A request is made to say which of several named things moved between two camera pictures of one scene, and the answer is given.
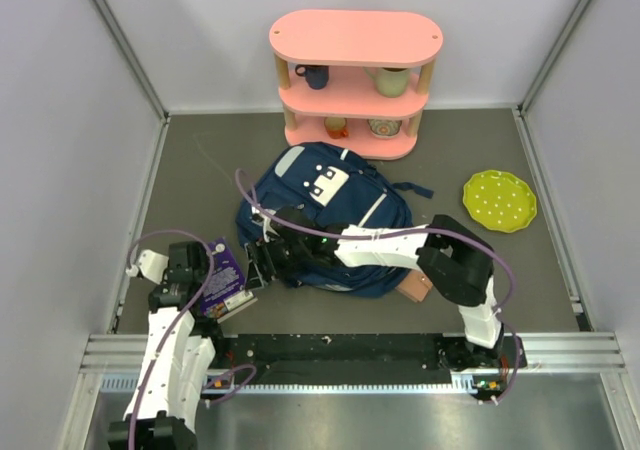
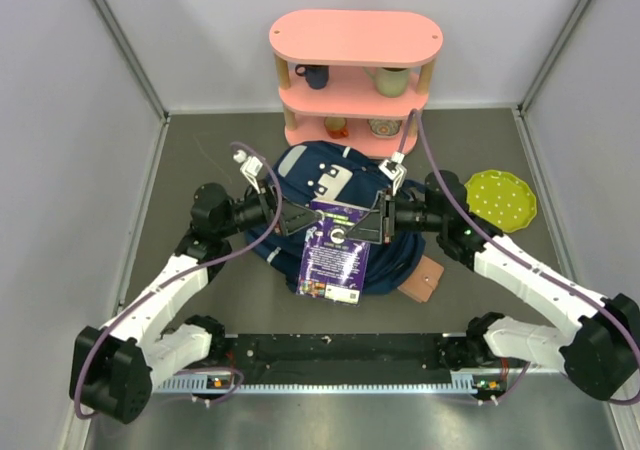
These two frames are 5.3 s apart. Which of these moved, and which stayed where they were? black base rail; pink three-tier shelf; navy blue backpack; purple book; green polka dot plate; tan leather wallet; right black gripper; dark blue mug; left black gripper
Moved: right black gripper; purple book; left black gripper
Stayed: tan leather wallet; green polka dot plate; dark blue mug; pink three-tier shelf; black base rail; navy blue backpack
